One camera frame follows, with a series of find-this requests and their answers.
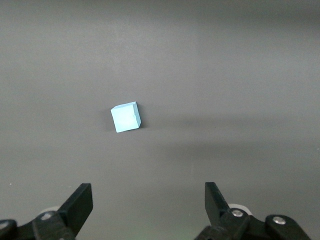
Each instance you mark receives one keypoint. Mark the light blue block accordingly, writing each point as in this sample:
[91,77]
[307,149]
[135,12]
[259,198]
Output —
[125,118]

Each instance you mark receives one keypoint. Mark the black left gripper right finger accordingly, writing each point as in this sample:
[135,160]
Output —
[215,202]

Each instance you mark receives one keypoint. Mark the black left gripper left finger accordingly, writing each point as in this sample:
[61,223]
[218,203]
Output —
[75,207]

